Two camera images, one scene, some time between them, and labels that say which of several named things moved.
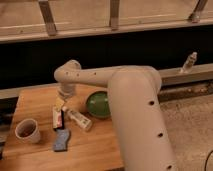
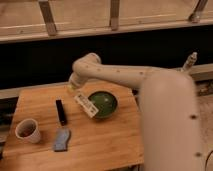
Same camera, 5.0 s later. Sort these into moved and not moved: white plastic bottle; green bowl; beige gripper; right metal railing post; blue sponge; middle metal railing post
Moved: beige gripper; white plastic bottle
Not moved: blue sponge; middle metal railing post; right metal railing post; green bowl
